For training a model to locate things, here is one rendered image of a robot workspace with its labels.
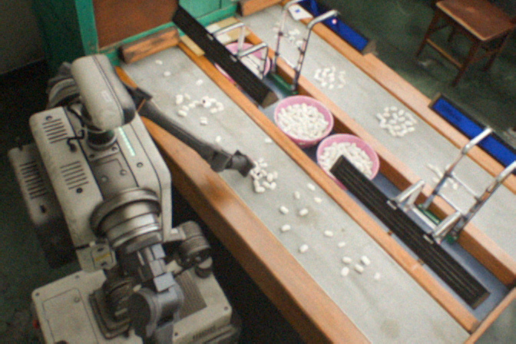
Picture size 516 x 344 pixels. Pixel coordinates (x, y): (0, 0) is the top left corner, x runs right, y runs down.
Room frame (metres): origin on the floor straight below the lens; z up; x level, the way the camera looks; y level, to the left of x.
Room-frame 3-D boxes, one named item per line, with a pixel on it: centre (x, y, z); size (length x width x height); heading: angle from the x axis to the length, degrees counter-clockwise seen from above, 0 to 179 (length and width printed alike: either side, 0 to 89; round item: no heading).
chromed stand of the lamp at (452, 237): (1.29, -0.83, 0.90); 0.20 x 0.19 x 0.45; 48
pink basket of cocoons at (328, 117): (1.61, -0.17, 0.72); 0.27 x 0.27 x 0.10
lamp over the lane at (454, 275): (0.93, -0.51, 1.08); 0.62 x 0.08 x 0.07; 48
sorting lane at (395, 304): (1.24, -0.07, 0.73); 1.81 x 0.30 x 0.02; 48
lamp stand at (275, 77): (1.93, -0.11, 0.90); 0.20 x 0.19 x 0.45; 48
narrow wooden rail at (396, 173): (1.62, -0.41, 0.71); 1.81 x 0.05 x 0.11; 48
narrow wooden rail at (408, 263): (1.38, -0.19, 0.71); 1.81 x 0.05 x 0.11; 48
